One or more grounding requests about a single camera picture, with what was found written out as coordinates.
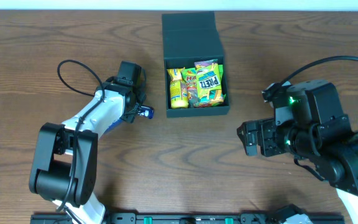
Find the blue Dairy Milk bar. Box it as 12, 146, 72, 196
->
137, 106, 154, 119

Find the small yellow snack packet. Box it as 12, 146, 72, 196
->
167, 67, 185, 82

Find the yellow sour candy canister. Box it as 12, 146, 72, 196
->
170, 80, 189, 109

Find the green Haribo gummy bag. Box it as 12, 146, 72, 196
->
181, 68, 226, 108

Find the black gift box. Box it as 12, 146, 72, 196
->
162, 11, 230, 118

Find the green Pretz snack box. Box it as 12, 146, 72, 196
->
194, 59, 224, 106

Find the blue Eclipse mints tin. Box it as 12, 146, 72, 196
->
104, 119, 122, 134

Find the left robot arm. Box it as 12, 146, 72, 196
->
29, 61, 153, 223

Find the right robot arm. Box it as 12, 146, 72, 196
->
237, 80, 358, 223

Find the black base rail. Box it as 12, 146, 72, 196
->
30, 203, 345, 224

